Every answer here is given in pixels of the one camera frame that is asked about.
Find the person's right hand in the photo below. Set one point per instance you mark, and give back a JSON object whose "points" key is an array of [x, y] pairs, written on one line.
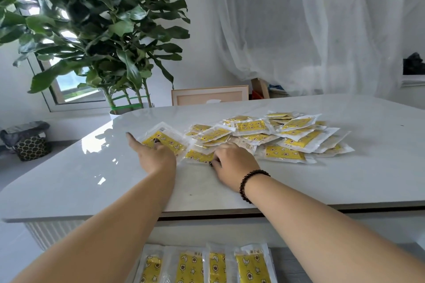
{"points": [[235, 163]]}

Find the person's left hand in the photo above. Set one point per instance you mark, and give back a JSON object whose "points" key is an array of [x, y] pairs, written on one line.
{"points": [[159, 160]]}

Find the pile of yellow packets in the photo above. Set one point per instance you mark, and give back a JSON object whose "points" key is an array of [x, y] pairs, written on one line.
{"points": [[299, 140]]}

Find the white drawer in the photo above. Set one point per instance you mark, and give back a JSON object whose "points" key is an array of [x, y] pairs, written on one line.
{"points": [[215, 229]]}

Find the person's left forearm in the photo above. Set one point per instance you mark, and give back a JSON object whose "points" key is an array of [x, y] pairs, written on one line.
{"points": [[99, 243]]}

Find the person's right forearm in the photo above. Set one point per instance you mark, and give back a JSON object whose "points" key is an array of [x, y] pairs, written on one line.
{"points": [[332, 243]]}

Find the white plant pot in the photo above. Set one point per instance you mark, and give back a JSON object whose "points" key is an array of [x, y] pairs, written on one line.
{"points": [[114, 116]]}

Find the red and black box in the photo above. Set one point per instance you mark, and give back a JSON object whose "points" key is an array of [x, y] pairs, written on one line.
{"points": [[256, 95]]}

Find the brown cardboard box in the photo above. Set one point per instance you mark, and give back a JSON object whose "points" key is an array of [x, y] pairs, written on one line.
{"points": [[260, 87]]}

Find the small white framed window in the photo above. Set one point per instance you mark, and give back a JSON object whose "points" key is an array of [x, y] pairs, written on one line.
{"points": [[49, 103]]}

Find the dark patterned basket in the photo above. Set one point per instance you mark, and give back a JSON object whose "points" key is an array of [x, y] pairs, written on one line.
{"points": [[33, 148]]}

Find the large green leafy plant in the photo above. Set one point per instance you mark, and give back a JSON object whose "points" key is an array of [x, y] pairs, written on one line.
{"points": [[99, 27]]}

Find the white sheer dust cover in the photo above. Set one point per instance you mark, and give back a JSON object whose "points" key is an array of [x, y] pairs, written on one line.
{"points": [[315, 27]]}

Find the black plastic bag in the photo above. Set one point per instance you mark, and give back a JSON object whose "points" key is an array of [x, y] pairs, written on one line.
{"points": [[415, 65]]}

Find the wooden picture frame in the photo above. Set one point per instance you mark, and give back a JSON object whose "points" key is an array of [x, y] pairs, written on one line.
{"points": [[209, 97]]}

